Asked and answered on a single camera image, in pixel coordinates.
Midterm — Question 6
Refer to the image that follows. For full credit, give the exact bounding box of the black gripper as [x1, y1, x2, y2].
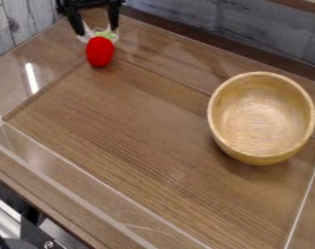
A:
[56, 0, 125, 36]

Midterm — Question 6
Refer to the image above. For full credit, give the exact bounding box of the red toy strawberry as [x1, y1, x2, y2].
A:
[86, 30, 116, 67]

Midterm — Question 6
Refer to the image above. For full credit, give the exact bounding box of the wooden bowl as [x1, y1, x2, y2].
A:
[207, 71, 315, 165]

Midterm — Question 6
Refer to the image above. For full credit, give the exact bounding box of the clear acrylic tray wall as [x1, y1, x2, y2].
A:
[0, 15, 315, 249]

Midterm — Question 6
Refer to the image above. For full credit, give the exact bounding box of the black table clamp bracket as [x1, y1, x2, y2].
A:
[21, 217, 68, 249]

